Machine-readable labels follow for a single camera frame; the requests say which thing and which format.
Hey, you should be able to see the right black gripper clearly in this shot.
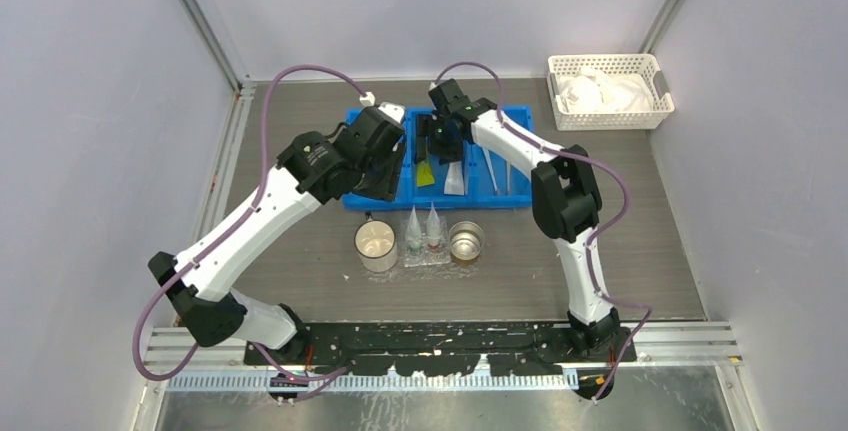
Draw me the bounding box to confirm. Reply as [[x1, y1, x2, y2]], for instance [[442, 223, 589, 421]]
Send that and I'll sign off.
[[416, 113, 466, 165]]

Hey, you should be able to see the green toothpaste tube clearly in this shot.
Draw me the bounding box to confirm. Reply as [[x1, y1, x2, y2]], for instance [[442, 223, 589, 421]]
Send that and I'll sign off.
[[416, 159, 436, 188]]

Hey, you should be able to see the blue three-compartment bin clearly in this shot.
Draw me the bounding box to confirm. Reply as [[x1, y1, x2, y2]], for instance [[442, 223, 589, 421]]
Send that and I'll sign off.
[[342, 108, 539, 211]]

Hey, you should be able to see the white toothpaste tube teal cap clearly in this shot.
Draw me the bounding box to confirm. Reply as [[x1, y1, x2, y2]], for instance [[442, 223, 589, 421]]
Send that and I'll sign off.
[[405, 207, 424, 255]]

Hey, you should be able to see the white-inside mug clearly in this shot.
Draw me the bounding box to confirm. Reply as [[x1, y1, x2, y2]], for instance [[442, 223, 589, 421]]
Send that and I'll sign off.
[[354, 212, 398, 273]]

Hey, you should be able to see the clear acrylic toothbrush holder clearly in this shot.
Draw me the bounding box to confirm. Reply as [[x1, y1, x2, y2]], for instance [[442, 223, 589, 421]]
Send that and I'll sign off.
[[398, 217, 451, 268]]

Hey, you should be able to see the steel cup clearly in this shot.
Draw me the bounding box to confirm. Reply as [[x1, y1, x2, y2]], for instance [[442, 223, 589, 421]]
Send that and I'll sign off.
[[449, 221, 485, 264]]

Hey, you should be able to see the white plastic basket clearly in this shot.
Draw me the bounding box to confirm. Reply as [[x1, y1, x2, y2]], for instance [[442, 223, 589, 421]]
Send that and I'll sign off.
[[547, 53, 675, 131]]

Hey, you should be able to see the white toothpaste tube red cap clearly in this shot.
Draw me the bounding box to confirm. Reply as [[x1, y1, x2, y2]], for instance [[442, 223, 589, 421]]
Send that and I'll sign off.
[[425, 203, 442, 249]]

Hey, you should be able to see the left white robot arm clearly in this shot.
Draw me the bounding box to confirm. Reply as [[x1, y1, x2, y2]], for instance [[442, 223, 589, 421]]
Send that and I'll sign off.
[[148, 103, 406, 365]]

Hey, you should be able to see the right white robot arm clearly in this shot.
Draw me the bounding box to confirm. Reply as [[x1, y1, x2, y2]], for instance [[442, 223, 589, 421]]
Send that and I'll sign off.
[[428, 79, 620, 362]]

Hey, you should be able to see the white toothpaste tube orange cap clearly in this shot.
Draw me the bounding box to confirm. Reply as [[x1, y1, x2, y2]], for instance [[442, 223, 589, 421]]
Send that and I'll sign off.
[[443, 161, 467, 196]]

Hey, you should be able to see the white cloth in basket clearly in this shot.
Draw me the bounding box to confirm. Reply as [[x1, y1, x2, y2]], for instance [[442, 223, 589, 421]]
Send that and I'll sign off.
[[557, 67, 654, 114]]

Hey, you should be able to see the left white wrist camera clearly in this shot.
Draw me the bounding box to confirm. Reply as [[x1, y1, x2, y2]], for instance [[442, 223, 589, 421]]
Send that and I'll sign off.
[[359, 91, 406, 125]]

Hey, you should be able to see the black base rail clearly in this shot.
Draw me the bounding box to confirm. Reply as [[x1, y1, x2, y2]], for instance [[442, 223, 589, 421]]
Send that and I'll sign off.
[[269, 321, 636, 377]]

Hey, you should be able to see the aluminium frame extrusion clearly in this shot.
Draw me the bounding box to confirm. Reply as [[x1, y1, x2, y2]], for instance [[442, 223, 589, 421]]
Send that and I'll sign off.
[[164, 322, 744, 393]]

